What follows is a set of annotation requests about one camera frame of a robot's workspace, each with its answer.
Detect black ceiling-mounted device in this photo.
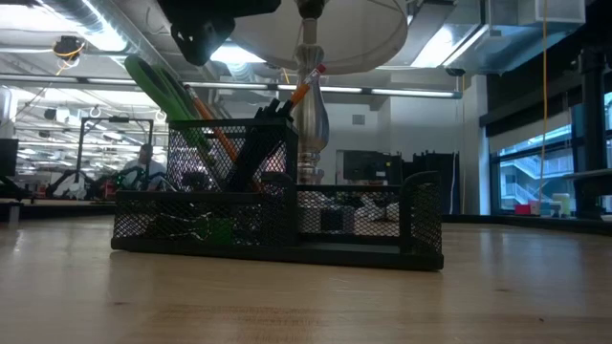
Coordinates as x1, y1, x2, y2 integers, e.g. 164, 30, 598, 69
52, 35, 87, 61

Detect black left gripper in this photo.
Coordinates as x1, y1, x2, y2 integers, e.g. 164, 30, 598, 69
156, 0, 283, 68

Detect silver round ventilation duct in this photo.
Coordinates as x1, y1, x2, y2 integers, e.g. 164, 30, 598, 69
40, 0, 216, 125

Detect large rectangular metal duct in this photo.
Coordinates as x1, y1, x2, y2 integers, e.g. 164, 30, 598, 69
410, 0, 587, 75

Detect person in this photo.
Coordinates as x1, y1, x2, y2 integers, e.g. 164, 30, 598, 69
120, 142, 168, 191

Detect black vertical column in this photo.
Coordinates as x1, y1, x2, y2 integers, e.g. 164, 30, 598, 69
577, 45, 607, 220

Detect white shade table lamp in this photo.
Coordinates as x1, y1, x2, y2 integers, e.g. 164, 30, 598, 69
229, 0, 408, 185

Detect black mesh desk organizer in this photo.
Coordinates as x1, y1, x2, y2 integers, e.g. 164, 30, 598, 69
110, 118, 446, 272

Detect long ceiling light strip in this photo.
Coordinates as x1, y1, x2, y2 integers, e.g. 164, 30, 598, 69
0, 74, 464, 100

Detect black pen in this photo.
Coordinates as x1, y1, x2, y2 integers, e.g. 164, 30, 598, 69
223, 105, 273, 193
229, 97, 284, 193
236, 100, 295, 193

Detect computer monitor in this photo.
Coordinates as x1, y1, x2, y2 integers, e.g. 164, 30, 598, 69
487, 90, 612, 216

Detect green marker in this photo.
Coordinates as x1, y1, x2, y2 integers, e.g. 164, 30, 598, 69
123, 54, 214, 159

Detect dark background monitor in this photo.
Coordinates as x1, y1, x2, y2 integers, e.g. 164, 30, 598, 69
0, 138, 20, 179

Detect black binder clip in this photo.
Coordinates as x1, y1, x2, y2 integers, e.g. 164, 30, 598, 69
155, 211, 212, 242

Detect black background stand frame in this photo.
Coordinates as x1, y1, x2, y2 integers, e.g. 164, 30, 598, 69
76, 117, 155, 198

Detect black storage cabinets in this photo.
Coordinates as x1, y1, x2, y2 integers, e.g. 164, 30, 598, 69
334, 149, 461, 188

